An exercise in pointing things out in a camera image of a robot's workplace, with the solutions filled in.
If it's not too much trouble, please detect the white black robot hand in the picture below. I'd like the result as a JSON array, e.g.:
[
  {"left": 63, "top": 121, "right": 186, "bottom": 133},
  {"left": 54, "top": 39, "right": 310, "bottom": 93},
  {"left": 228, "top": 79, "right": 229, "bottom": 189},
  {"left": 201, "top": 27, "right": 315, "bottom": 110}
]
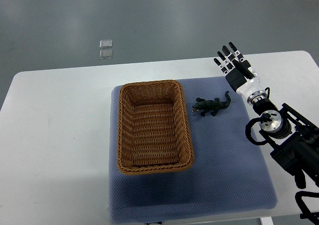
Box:
[{"left": 214, "top": 42, "right": 262, "bottom": 98}]

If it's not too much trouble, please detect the dark green toy crocodile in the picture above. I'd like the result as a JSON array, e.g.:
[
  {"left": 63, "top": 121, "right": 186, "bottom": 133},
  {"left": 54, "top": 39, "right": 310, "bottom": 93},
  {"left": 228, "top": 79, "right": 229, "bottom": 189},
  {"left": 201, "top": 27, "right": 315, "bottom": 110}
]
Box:
[{"left": 191, "top": 91, "right": 231, "bottom": 116}]

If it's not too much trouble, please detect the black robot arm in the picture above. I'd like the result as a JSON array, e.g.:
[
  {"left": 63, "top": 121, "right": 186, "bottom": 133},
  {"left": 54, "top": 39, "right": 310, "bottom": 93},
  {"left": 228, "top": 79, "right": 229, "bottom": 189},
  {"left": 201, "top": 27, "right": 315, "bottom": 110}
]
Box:
[{"left": 245, "top": 88, "right": 319, "bottom": 225}]

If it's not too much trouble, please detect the brown wicker basket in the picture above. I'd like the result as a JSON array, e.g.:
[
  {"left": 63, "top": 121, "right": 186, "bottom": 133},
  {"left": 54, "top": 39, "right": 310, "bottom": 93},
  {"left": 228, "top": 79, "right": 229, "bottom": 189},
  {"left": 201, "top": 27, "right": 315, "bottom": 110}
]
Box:
[{"left": 117, "top": 80, "right": 194, "bottom": 175}]

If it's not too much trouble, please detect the blue grey fabric mat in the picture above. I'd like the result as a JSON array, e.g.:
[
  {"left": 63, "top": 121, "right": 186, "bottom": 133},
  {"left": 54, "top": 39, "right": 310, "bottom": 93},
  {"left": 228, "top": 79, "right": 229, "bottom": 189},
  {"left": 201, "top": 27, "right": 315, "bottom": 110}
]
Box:
[{"left": 109, "top": 77, "right": 277, "bottom": 224}]

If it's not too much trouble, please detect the white table leg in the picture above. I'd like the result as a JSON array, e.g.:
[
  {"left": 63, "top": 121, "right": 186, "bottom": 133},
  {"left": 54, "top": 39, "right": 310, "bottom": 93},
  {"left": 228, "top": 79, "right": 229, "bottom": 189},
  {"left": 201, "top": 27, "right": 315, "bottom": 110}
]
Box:
[{"left": 260, "top": 217, "right": 274, "bottom": 225}]

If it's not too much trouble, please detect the upper clear floor tile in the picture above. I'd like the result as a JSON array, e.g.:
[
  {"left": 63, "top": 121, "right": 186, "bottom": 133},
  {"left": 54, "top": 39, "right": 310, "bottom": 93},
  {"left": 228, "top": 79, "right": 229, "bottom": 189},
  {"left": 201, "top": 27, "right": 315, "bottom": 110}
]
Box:
[{"left": 99, "top": 39, "right": 113, "bottom": 48}]

